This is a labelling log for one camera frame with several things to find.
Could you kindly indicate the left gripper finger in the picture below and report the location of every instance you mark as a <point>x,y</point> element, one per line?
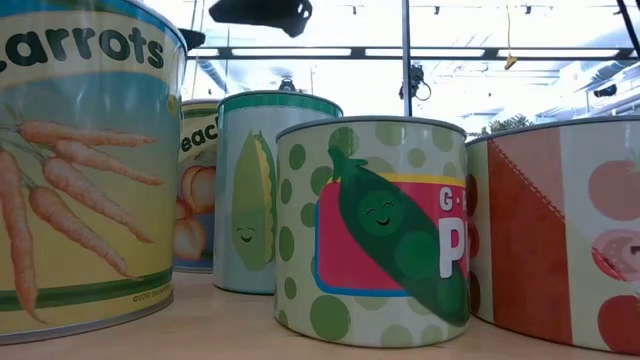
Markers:
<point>192,37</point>

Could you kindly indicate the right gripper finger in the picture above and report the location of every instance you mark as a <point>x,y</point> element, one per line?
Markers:
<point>260,12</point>

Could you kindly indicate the peaches tin can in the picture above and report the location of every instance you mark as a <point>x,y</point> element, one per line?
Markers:
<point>197,200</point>

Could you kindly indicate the corn picture tin can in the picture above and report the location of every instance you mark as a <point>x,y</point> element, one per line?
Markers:
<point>245,200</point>

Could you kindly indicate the large carrots tin can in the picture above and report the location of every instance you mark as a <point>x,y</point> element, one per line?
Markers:
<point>90,200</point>

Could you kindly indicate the green dotted peas can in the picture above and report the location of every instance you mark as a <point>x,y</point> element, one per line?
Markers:
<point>370,240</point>

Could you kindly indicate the wide tomatoes tin can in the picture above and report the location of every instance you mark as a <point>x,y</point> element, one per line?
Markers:
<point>540,240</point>

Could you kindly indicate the yellow hanging tag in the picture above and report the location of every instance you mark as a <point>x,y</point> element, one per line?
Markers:
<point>510,62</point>

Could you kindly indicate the green potted plant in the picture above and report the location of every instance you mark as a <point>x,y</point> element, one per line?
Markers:
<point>505,125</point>

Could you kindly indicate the black ceiling projector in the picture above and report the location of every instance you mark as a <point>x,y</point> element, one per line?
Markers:
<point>605,91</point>

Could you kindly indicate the round black ceiling camera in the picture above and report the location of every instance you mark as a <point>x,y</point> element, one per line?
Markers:
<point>287,86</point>

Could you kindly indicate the hanging black camera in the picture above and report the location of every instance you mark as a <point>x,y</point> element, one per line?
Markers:
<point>414,80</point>

